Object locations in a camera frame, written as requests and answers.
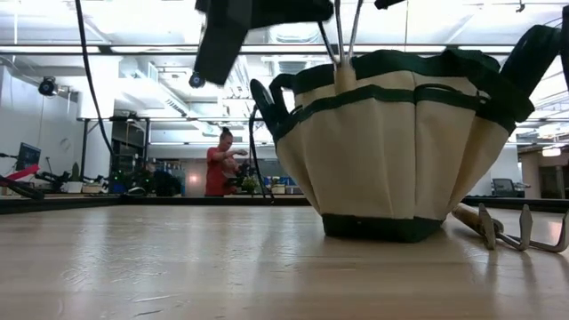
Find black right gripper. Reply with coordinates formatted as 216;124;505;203
374;0;408;11

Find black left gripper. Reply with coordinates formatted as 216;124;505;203
193;0;335;87

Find dark green pruning shears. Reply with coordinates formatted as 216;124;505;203
247;78;297;204

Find wooden-handled metal hand rake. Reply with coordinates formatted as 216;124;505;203
317;0;365;95
451;202;569;254

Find beige green-trimmed gardening bag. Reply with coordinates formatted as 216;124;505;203
266;4;569;244

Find person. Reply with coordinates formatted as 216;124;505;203
204;127;249;197

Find small green background plant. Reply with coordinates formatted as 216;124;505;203
242;175;260;196

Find grey office chair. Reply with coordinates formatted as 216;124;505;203
492;177;517;198

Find dark computer monitor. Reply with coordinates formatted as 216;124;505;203
16;141;42;172

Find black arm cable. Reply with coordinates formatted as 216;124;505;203
74;0;117;172

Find black aluminium table frame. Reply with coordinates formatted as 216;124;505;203
0;194;569;216

